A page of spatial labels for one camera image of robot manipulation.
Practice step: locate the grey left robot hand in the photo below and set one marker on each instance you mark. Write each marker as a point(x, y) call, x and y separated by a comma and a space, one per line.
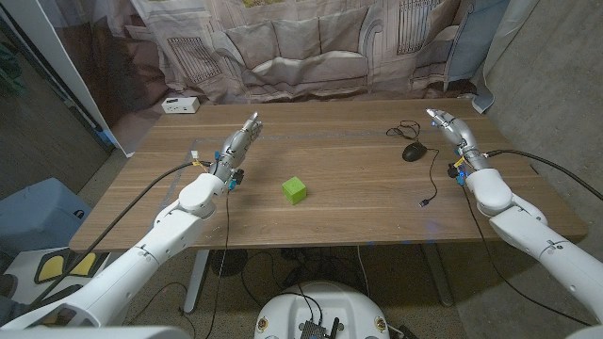
point(235, 146)

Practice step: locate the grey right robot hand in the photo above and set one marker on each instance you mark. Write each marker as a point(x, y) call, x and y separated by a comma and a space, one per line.
point(459, 136)

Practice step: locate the black computer mouse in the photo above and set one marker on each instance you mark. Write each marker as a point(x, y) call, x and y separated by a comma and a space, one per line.
point(414, 152)

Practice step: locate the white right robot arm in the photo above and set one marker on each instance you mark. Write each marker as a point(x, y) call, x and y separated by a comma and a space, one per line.
point(527, 230)

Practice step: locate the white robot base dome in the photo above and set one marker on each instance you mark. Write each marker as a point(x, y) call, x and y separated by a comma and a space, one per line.
point(325, 301)

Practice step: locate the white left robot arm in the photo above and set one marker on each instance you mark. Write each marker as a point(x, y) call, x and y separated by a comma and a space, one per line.
point(169, 233)

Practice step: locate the green cube block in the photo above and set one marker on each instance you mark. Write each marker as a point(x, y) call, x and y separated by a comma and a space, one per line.
point(294, 190)

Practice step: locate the white power strip box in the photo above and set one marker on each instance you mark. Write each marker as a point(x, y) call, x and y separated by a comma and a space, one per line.
point(180, 105)

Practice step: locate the black round floor fan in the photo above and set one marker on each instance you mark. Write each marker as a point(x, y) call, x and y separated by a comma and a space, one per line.
point(228, 263)

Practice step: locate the printed sofa backdrop cloth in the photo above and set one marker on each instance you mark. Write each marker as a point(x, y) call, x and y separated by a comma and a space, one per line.
point(301, 47)

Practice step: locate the white table leg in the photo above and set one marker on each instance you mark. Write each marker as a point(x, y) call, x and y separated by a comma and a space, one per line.
point(195, 282)

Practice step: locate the grey table leg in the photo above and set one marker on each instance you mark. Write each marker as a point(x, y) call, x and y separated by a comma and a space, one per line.
point(438, 278)

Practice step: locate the white leaning panel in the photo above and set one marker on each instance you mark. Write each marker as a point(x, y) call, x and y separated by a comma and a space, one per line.
point(61, 61)

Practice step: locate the black electronics module with antenna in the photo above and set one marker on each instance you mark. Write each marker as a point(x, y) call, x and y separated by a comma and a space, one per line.
point(313, 329)

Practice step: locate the blue-grey plastic bin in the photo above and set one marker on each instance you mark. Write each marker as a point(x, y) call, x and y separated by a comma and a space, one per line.
point(37, 216)

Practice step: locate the white mat with yellow shapes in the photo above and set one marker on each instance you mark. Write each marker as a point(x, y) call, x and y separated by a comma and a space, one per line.
point(52, 266)

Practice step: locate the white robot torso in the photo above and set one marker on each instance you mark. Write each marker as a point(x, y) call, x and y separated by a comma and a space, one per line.
point(94, 333)

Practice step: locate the dark green cloth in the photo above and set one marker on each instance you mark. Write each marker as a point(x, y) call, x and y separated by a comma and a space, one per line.
point(9, 70)

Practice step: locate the person in blue jeans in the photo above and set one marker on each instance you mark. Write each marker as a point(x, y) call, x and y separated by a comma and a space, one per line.
point(7, 285)

